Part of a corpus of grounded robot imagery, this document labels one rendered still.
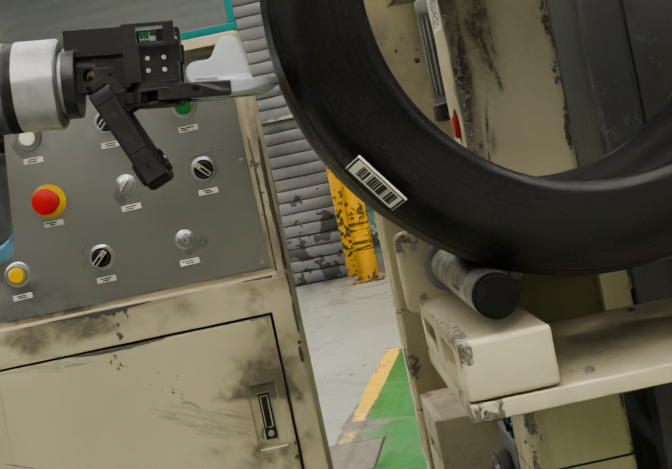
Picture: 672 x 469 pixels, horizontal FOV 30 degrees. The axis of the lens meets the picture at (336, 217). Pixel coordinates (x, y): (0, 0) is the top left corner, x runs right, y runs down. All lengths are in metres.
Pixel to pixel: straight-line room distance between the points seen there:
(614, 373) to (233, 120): 0.90
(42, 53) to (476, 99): 0.55
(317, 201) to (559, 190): 9.39
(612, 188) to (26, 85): 0.56
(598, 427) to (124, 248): 0.78
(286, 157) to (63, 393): 8.70
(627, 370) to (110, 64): 0.58
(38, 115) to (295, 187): 9.34
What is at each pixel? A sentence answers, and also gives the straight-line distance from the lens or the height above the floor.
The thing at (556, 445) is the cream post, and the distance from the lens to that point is 1.60.
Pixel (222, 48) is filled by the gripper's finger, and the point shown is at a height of 1.18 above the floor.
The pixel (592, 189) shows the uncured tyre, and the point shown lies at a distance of 1.17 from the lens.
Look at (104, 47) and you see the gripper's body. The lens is 1.27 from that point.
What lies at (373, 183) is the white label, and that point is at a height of 1.03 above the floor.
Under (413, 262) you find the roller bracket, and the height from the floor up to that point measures 0.91.
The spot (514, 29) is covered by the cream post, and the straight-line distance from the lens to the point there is 1.55.
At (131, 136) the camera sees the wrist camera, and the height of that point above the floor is 1.12.
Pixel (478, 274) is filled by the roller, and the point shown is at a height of 0.92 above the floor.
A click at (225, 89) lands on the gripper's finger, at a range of 1.24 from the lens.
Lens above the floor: 1.06
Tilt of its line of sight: 3 degrees down
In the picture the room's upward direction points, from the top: 12 degrees counter-clockwise
